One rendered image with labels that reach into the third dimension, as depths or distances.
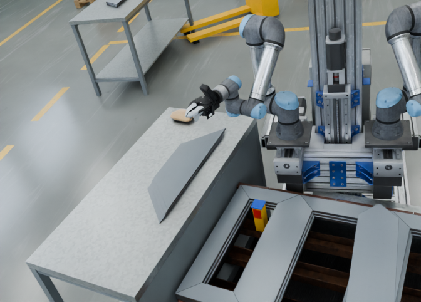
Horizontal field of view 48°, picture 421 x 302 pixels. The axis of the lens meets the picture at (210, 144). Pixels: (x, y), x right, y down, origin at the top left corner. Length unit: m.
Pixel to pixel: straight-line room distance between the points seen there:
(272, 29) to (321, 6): 0.27
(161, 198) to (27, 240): 2.05
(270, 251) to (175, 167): 0.65
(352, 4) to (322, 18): 0.15
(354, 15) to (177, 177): 1.15
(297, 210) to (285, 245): 0.23
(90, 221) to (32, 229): 1.92
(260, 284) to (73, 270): 0.80
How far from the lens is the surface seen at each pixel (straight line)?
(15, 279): 3.89
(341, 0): 2.37
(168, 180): 2.36
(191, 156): 2.47
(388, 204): 2.67
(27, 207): 4.48
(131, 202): 2.34
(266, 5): 6.81
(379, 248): 2.22
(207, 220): 2.35
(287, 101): 2.43
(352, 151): 2.58
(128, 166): 2.59
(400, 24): 2.23
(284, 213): 2.37
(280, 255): 2.19
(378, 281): 2.11
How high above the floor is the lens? 2.51
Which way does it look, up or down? 35 degrees down
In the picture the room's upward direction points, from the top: 13 degrees counter-clockwise
